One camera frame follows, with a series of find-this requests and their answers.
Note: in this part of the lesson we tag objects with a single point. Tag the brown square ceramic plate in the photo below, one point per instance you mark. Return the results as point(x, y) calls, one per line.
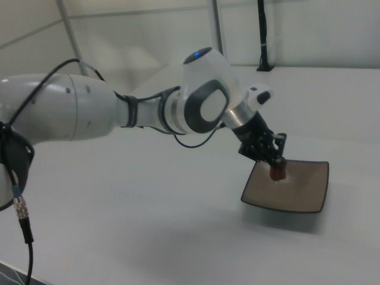
point(292, 193)

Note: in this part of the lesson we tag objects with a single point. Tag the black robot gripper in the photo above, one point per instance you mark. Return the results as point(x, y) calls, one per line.
point(258, 139)

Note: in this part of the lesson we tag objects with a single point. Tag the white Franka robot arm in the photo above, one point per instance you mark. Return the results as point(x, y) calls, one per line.
point(89, 107)

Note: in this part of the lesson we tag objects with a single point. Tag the dark patterned mat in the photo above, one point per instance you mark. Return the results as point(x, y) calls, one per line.
point(10, 274)

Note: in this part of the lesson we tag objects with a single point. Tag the small reddish-brown round food item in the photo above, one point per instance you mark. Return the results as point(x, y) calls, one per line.
point(279, 175)

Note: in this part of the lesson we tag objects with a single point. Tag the black clamp camera pole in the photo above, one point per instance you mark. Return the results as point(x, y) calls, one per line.
point(263, 35)

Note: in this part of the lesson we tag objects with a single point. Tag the grey metal frame post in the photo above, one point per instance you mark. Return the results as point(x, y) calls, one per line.
point(72, 35)
point(219, 26)

